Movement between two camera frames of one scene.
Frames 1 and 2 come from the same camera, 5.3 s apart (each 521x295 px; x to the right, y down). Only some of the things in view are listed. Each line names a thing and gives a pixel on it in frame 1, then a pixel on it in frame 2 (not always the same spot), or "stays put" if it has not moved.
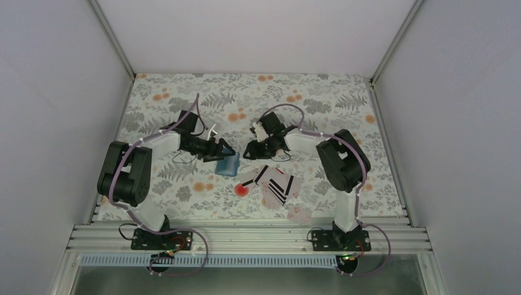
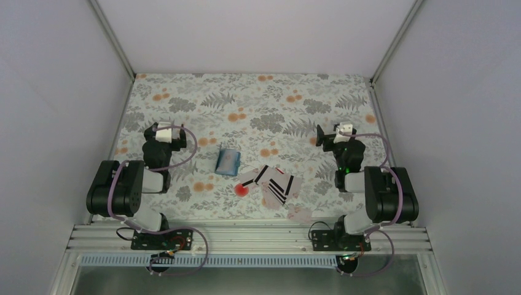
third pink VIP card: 300,215 stays put
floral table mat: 292,186 stays put
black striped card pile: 275,186 stays put
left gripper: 214,154 -> 177,145
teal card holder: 228,166 stays put
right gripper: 255,152 -> 321,136
